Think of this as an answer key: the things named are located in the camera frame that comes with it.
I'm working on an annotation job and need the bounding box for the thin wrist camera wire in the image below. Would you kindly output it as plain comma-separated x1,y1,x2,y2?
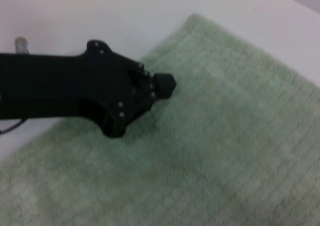
0,119,25,136

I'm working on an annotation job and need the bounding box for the green ribbed towel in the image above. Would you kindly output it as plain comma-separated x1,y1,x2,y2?
0,13,320,226

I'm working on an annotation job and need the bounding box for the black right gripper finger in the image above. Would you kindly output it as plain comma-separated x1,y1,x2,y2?
127,62,178,88
124,85,175,123

